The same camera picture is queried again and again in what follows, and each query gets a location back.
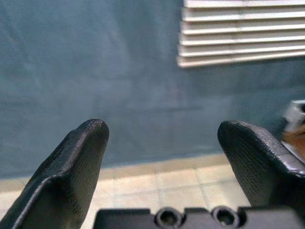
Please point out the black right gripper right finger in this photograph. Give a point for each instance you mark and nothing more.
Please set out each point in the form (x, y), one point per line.
(259, 162)

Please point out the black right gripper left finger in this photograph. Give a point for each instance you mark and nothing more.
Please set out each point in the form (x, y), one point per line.
(62, 171)

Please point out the teal fabric bed base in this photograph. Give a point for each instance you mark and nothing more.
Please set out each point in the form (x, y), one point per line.
(95, 71)

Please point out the white patterned mattress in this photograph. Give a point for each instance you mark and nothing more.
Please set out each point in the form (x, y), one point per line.
(238, 28)

